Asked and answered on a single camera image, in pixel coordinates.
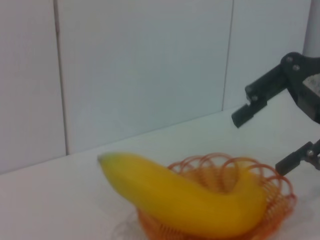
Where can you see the yellow banana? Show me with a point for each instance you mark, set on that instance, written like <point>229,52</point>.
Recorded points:
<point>180,195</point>

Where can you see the orange woven plastic basket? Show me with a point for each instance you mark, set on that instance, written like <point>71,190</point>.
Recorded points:
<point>277,197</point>

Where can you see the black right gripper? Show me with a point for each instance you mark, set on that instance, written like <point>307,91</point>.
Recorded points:
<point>307,95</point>

